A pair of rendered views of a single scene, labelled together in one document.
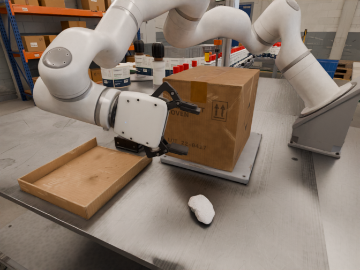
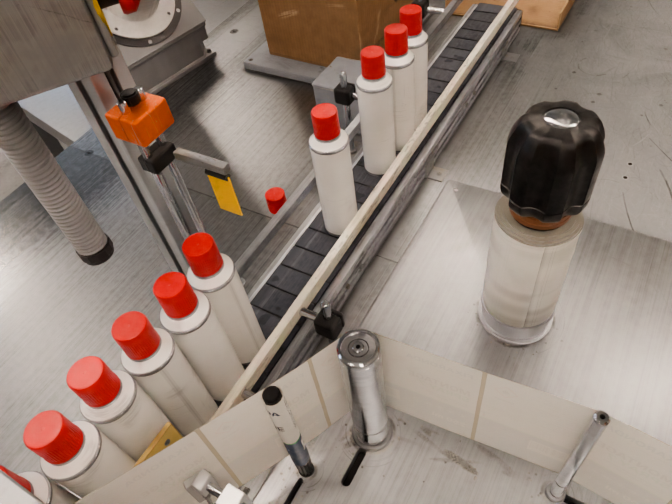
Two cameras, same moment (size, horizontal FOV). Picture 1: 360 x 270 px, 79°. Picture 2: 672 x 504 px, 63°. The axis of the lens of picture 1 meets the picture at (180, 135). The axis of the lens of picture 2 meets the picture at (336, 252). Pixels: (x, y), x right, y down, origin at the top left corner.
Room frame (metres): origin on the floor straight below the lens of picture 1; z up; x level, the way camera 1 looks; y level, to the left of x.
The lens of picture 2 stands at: (1.93, 0.02, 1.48)
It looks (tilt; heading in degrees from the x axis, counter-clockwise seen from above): 49 degrees down; 193
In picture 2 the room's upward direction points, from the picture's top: 10 degrees counter-clockwise
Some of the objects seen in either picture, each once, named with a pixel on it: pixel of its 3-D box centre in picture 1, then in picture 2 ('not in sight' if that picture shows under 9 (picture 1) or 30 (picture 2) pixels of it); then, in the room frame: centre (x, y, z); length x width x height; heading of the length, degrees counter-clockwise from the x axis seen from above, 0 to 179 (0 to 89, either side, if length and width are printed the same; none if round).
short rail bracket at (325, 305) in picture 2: not in sight; (331, 328); (1.57, -0.09, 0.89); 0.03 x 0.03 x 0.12; 65
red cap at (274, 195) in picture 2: not in sight; (276, 200); (1.29, -0.21, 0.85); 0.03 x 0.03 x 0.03
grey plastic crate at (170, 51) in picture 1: (184, 53); not in sight; (3.86, -0.07, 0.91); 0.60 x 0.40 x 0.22; 148
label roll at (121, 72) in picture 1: (115, 75); not in sight; (1.64, 0.47, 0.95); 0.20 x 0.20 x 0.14
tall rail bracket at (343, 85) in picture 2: not in sight; (358, 117); (1.16, -0.07, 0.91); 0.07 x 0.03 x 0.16; 65
